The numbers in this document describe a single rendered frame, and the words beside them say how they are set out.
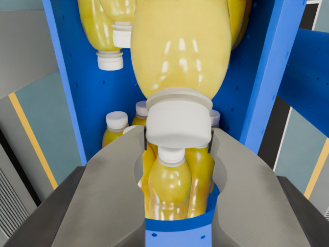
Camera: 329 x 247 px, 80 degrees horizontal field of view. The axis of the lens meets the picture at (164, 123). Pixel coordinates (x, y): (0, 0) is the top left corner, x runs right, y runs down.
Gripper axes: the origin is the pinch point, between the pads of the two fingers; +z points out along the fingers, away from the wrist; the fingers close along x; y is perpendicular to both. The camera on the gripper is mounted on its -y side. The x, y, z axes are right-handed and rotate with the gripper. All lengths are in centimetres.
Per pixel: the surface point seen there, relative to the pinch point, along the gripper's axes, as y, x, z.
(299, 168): 111, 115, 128
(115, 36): -3.7, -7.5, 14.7
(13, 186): 133, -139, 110
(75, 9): -6.4, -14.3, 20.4
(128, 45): -2.8, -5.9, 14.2
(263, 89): -0.5, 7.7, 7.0
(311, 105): 17, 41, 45
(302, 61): 7, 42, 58
